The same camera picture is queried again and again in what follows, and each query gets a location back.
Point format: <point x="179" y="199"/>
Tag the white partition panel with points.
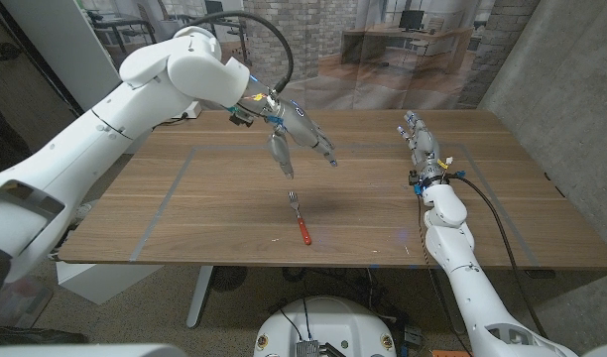
<point x="60" y="44"/>

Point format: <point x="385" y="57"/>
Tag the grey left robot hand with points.
<point x="298" y="124"/>

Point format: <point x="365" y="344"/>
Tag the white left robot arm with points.
<point x="85" y="144"/>

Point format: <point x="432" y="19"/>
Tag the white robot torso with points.
<point x="328" y="322"/>

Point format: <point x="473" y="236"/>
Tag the person in dark clothes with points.
<point x="1" y="149"/>

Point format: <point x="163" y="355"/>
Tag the black round floor fan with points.
<point x="227" y="277"/>

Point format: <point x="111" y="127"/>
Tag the white box under table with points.
<point x="100" y="280"/>

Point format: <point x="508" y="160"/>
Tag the black floor mat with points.
<point x="36" y="337"/>

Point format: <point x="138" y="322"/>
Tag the white power strip box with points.
<point x="192" y="113"/>

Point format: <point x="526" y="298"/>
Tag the orange object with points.
<point x="452" y="354"/>

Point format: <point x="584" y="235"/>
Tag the printed office backdrop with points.
<point x="383" y="49"/>

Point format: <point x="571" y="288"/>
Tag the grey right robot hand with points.
<point x="426" y="151"/>

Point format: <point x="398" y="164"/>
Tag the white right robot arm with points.
<point x="472" y="292"/>

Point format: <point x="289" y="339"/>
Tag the clear plastic bin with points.
<point x="21" y="302"/>

